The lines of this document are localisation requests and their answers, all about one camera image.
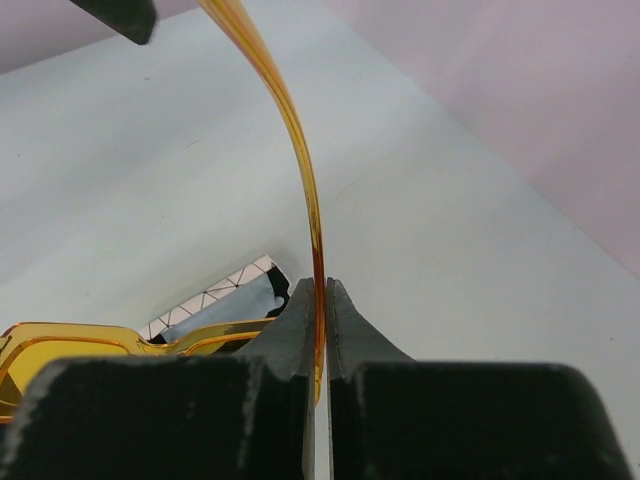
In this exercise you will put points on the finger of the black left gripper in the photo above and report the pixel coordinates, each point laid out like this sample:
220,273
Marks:
133,19

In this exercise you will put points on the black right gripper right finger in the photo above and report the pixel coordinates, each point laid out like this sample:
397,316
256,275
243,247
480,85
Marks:
394,417

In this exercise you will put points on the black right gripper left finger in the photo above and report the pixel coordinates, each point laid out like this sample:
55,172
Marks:
245,415

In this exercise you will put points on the white geometric glasses case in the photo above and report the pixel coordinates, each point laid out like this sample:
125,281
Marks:
258,290

